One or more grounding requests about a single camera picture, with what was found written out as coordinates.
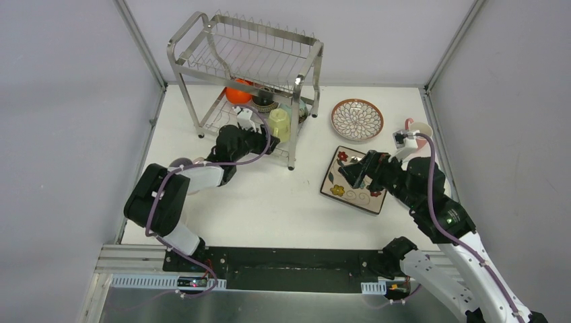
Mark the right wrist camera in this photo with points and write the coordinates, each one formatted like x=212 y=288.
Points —
x=406 y=144

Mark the pale yellow ceramic mug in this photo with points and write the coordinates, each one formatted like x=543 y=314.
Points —
x=280 y=124

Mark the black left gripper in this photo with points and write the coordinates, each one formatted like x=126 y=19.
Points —
x=265 y=142

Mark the square flower pattern plate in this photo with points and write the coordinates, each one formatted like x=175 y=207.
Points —
x=335 y=186

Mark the round floral pattern plate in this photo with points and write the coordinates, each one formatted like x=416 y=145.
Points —
x=357 y=120

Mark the orange plastic bowl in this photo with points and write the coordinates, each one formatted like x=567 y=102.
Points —
x=235 y=96

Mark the translucent pink glass mug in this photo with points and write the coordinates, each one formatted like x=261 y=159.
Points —
x=196 y=183

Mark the stainless steel dish rack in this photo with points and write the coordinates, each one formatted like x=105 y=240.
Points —
x=260 y=59

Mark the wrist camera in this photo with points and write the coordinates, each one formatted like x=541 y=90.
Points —
x=244 y=117
x=406 y=144

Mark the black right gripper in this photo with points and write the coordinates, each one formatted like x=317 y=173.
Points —
x=374 y=163

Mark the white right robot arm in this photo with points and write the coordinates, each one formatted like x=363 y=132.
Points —
x=483 y=296

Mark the mint green ceramic bowl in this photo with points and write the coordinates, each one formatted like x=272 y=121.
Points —
x=302 y=114

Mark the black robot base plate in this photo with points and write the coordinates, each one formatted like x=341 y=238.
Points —
x=298 y=270

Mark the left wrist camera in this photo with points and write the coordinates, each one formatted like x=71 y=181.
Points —
x=244 y=117

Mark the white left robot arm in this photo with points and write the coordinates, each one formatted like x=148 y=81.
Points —
x=158 y=198

